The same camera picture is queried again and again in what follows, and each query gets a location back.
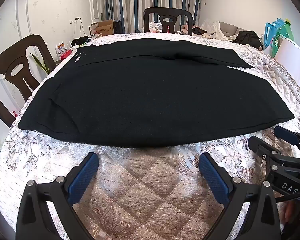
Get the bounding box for white plastic bag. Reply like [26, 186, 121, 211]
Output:
[149, 22, 163, 33]

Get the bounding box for striped curtain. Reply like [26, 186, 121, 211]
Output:
[101, 0, 203, 34]

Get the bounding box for black cable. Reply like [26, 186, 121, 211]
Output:
[276, 194, 300, 203]

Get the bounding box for grey sofa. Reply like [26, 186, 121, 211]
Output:
[180, 20, 265, 50]

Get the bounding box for cardboard box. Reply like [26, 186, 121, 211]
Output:
[90, 19, 114, 36]

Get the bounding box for green plastic bottle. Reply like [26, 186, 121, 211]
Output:
[272, 19, 295, 57]

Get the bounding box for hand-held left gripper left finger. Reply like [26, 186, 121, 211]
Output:
[15, 152, 100, 240]

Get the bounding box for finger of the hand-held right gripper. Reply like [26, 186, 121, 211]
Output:
[247, 136, 292, 187]
[274, 115, 300, 147]

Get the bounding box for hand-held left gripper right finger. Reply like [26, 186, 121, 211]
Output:
[199, 152, 282, 240]

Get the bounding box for black pants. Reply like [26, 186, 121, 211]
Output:
[18, 38, 295, 148]

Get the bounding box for black clothing pile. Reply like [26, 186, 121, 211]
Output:
[231, 31, 263, 50]

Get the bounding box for green plant leaves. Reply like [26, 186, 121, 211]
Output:
[29, 52, 50, 75]

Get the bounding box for quilted floral tablecloth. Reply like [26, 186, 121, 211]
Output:
[0, 32, 300, 240]

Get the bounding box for blue plastic jug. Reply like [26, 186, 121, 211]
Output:
[265, 17, 289, 48]

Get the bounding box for dark wooden chair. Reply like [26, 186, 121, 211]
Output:
[143, 7, 193, 36]
[0, 34, 50, 128]

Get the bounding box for black bag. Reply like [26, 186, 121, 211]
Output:
[74, 36, 91, 47]

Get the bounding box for white cloth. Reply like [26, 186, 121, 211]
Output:
[201, 20, 237, 41]

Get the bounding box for person's right hand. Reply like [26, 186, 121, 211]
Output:
[281, 201, 300, 227]

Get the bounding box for red box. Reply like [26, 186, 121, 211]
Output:
[55, 42, 73, 60]

